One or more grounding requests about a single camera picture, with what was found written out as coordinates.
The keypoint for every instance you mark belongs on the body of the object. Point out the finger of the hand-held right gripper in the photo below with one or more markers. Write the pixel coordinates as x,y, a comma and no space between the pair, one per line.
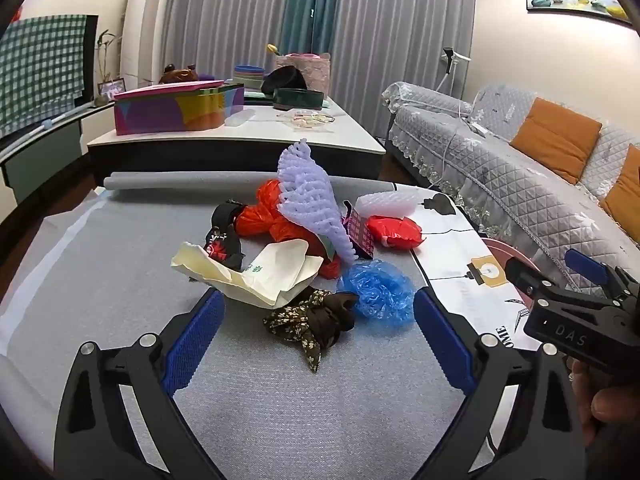
587,265
525,277

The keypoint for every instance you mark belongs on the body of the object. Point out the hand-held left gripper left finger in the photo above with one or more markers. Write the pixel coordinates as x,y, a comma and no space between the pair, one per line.
192,340

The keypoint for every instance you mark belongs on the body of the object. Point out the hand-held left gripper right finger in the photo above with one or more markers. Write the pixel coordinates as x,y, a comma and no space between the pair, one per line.
442,340

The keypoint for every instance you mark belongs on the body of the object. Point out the pink plastic basin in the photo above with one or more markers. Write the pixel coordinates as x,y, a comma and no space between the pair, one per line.
500,252

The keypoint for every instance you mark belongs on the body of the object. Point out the blue plastic bag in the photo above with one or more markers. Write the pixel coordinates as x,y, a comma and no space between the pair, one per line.
375,287

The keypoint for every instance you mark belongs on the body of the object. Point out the cream paper bag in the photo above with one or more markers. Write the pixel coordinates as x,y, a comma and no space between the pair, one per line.
270,270

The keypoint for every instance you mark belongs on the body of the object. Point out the small red plastic bag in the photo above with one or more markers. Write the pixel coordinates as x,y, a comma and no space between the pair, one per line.
395,230

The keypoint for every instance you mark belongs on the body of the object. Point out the brown floral cloth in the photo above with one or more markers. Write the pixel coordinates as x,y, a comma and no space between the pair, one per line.
320,320

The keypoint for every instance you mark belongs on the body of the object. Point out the black cloth with red print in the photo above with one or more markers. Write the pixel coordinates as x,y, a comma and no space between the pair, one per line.
222,217

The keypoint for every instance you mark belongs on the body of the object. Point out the purple foam fruit net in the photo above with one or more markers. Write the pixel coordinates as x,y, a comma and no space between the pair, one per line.
305,195

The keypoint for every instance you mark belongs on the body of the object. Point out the person's right hand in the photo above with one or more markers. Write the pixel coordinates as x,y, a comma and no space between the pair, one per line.
612,402

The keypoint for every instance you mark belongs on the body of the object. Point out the orange cushion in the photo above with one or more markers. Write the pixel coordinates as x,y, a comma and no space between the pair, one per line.
555,137
625,195

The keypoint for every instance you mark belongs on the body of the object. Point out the white printed tablecloth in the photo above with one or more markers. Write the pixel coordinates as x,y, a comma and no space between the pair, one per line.
450,250

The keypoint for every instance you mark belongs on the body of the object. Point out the grey foam mat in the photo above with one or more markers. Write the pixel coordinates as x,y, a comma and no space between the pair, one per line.
125,270

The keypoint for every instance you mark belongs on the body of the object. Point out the grey quilted sofa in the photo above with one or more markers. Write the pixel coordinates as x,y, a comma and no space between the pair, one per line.
500,160

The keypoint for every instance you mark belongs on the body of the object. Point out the large red plastic bag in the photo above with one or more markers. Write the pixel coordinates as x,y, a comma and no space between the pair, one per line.
255,217

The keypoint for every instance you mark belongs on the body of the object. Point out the white foam fruit net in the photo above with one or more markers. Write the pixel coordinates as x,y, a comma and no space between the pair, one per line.
385,204

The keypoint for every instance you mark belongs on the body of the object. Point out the grey foam roll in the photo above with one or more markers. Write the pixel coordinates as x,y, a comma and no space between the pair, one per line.
175,180

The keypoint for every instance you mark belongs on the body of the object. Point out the white plastic case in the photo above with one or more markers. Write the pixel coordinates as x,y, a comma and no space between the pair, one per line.
236,119

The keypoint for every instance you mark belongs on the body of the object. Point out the multicoloured storage box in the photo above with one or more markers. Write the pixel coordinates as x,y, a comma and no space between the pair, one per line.
165,110

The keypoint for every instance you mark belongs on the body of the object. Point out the white coffee table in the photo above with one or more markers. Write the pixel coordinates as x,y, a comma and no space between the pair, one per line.
310,140

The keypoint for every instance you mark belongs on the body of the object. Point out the green television cabinet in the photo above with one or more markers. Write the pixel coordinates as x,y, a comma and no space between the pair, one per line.
45,160

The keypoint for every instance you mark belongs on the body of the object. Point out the clear plastic pieces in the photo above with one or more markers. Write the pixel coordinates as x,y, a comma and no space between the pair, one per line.
307,119

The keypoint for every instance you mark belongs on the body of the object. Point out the mint green tray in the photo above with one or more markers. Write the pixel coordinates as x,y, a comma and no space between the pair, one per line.
257,98

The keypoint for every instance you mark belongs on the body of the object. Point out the white rod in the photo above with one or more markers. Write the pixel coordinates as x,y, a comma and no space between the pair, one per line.
45,124

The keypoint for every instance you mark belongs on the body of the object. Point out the brown teapot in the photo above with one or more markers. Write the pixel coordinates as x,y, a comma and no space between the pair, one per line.
177,75

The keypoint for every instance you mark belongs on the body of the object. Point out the stack of coloured bowls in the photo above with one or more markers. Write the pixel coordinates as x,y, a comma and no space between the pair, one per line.
248,77

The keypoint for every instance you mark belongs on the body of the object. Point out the black hat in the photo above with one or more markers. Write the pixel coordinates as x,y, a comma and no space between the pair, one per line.
282,80

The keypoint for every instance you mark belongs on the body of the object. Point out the grey curtain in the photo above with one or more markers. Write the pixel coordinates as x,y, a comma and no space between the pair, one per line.
225,15
400,25

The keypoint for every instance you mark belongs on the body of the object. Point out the pink lace basket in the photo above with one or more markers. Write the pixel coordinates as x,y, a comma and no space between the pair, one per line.
315,75

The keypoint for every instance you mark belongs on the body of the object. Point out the bamboo plant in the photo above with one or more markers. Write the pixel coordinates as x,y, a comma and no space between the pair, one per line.
106,55

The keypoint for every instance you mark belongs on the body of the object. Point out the yellow round toy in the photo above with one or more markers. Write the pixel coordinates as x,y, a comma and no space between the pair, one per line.
273,49

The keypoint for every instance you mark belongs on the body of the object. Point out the black television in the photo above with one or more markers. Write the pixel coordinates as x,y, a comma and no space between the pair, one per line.
91,55

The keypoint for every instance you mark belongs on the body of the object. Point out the green checkered cloth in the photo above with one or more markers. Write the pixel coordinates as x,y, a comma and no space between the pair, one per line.
40,70

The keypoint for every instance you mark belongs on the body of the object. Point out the white standing air conditioner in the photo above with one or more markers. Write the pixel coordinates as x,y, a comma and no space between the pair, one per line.
145,25

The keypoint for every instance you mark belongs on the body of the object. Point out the teal curtain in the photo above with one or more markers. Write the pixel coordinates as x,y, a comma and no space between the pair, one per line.
312,5

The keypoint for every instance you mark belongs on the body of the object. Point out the small photo frame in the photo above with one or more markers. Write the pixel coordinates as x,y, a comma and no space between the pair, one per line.
111,90

